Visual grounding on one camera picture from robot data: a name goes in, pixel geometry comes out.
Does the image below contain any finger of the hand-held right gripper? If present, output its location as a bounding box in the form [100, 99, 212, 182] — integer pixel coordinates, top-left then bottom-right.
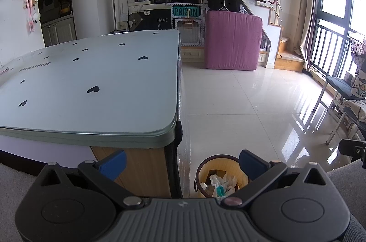
[338, 138, 366, 169]

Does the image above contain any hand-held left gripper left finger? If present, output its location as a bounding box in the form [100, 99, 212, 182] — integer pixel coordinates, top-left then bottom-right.
[29, 150, 143, 210]

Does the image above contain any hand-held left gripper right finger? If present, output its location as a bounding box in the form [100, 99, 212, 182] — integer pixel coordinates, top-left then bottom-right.
[221, 149, 338, 208]

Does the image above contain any brown-rimmed wooden trash bin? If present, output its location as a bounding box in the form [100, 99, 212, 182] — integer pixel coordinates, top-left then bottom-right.
[195, 155, 249, 199]

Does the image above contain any white crumpled tissue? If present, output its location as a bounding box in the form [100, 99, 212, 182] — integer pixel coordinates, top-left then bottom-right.
[210, 173, 238, 189]

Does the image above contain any beige cloth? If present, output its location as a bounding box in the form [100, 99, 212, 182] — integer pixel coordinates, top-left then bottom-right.
[342, 99, 366, 140]

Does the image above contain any printed cushion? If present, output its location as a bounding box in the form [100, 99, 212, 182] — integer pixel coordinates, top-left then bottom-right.
[343, 73, 366, 101]

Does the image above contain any silver foil sheet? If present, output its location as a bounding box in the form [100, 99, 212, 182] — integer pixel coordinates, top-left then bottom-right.
[177, 55, 198, 199]

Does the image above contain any heart-print glass-top table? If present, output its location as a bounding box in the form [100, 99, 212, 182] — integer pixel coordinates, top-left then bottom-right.
[0, 29, 183, 199]

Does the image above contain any grey cloth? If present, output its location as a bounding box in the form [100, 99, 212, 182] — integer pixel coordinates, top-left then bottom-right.
[0, 158, 366, 242]

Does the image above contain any wooden staircase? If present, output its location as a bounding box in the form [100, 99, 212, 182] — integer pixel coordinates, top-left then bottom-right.
[240, 0, 305, 72]

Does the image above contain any black balcony railing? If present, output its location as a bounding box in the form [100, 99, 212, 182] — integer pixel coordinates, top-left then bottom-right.
[310, 17, 361, 79]

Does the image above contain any pink mattress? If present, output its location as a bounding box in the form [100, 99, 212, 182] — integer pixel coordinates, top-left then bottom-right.
[205, 10, 263, 71]

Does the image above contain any cream low cabinet wooden top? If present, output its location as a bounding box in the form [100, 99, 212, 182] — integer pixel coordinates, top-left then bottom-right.
[181, 46, 206, 62]

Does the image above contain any cream kitchen base cabinet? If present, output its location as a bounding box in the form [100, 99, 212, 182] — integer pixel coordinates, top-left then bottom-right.
[41, 17, 77, 46]

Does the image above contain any white grid cage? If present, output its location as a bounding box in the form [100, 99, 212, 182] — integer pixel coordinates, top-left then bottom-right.
[172, 3, 207, 46]

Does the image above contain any black bear-print board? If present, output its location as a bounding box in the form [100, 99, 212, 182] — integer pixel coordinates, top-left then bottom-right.
[127, 8, 173, 32]

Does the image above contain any beige curtain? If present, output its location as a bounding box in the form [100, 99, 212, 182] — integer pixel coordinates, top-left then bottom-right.
[297, 0, 322, 71]

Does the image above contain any teal sign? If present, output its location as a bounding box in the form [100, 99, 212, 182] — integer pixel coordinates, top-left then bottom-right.
[172, 5, 200, 18]

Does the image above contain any metal frame chair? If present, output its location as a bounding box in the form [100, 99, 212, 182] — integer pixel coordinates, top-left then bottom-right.
[312, 75, 358, 145]

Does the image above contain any hanging wire basket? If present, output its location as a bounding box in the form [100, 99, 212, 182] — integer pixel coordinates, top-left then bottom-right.
[349, 35, 366, 71]

